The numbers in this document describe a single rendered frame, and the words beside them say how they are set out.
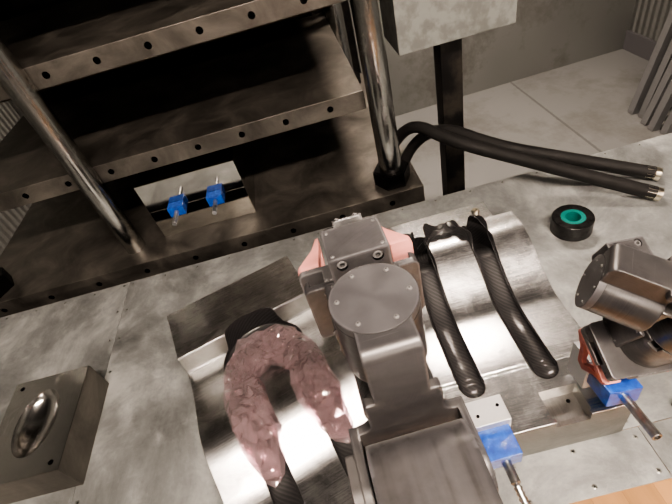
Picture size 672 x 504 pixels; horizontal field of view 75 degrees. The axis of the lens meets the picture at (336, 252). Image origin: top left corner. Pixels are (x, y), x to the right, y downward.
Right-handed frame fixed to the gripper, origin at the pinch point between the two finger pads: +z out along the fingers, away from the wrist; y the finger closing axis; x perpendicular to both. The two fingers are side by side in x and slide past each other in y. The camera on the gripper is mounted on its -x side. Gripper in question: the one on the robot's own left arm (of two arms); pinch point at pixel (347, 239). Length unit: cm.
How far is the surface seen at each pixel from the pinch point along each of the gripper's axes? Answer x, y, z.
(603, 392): 26.1, -25.3, -11.5
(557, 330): 31.0, -27.6, 1.6
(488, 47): 85, -130, 247
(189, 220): 36, 39, 71
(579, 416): 33.6, -24.0, -10.5
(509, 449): 29.5, -12.3, -13.5
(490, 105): 114, -122, 226
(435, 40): 9, -36, 74
